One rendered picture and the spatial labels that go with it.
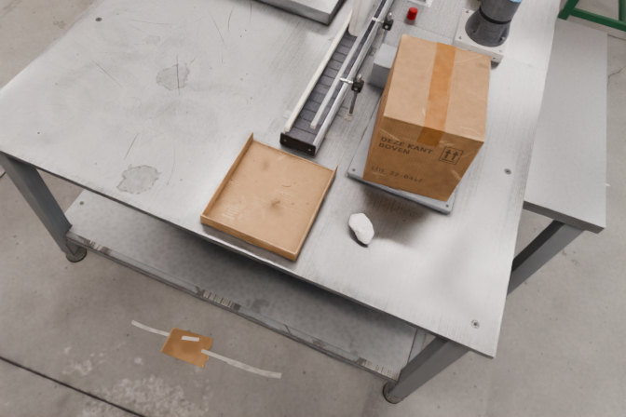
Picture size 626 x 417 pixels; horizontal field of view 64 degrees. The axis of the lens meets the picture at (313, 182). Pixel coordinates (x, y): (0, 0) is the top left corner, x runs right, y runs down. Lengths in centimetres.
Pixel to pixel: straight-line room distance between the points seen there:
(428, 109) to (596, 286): 158
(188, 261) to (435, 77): 113
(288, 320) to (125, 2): 123
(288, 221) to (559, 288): 151
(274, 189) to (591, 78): 120
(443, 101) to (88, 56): 108
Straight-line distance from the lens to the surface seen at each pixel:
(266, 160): 141
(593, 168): 174
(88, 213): 212
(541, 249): 179
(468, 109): 127
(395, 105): 121
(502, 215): 149
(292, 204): 134
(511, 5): 180
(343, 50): 167
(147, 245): 200
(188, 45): 173
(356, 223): 130
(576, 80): 199
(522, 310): 238
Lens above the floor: 198
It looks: 56 degrees down
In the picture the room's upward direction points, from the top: 11 degrees clockwise
